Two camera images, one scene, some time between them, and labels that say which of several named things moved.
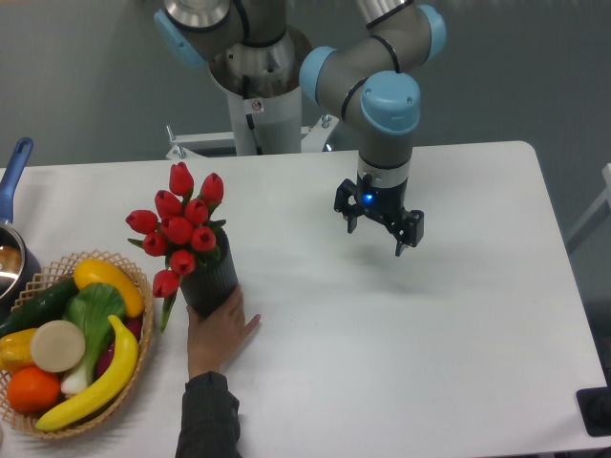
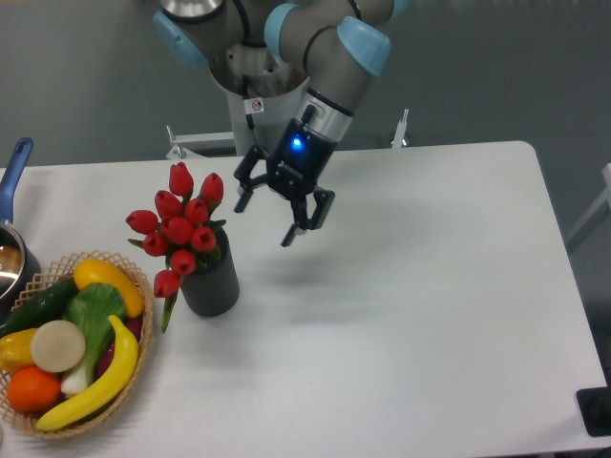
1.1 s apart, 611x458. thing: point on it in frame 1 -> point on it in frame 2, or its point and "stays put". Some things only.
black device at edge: x=595 y=407 stays put
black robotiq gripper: x=384 y=206 -> x=298 y=159
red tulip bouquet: x=180 y=228 stays put
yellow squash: x=98 y=271 stays put
